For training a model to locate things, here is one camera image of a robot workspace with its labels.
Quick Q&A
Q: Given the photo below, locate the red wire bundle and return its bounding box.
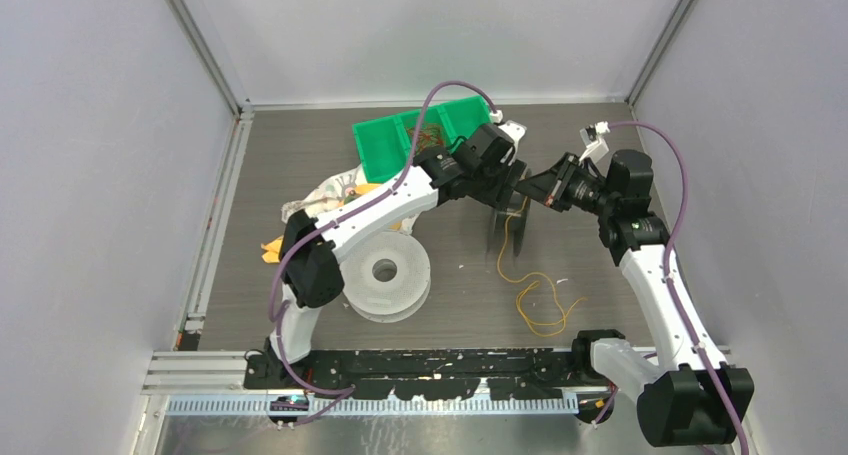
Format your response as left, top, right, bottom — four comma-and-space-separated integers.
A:
407, 123, 449, 153

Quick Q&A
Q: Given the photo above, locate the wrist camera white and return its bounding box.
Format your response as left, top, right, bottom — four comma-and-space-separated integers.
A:
579, 122, 610, 163
489, 110, 527, 150

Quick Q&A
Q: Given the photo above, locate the dark grey cable spool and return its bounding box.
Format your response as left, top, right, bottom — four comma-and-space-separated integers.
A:
486, 195, 529, 259

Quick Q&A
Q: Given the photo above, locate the yellow wire bundle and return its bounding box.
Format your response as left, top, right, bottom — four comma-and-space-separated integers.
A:
495, 193, 588, 339

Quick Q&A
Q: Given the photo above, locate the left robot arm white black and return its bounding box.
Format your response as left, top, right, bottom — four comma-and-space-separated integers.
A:
268, 120, 526, 389

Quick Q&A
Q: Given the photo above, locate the white plastic cable spool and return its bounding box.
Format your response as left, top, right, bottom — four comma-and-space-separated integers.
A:
341, 230, 431, 323

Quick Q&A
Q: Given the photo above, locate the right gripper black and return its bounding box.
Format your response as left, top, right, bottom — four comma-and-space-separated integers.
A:
515, 152, 618, 217

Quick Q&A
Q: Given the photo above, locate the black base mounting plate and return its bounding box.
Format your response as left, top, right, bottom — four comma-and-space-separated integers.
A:
244, 347, 612, 401

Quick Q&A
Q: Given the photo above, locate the floral patterned cloth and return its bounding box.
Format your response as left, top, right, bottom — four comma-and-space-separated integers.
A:
281, 165, 381, 223

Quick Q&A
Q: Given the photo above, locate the green three-compartment bin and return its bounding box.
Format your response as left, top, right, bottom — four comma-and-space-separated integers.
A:
352, 96, 490, 183

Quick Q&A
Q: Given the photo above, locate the yellow snack bag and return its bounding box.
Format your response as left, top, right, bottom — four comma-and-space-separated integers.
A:
260, 183, 415, 264

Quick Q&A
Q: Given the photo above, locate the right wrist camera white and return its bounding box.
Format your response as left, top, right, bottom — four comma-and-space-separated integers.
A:
579, 122, 610, 163

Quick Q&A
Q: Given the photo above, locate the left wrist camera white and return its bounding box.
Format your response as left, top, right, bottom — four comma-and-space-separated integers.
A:
489, 110, 527, 150

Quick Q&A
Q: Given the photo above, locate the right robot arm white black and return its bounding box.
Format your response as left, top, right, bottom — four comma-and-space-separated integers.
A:
514, 150, 755, 448

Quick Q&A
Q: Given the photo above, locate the white slotted cable duct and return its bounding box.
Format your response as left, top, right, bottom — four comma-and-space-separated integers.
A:
166, 393, 579, 416

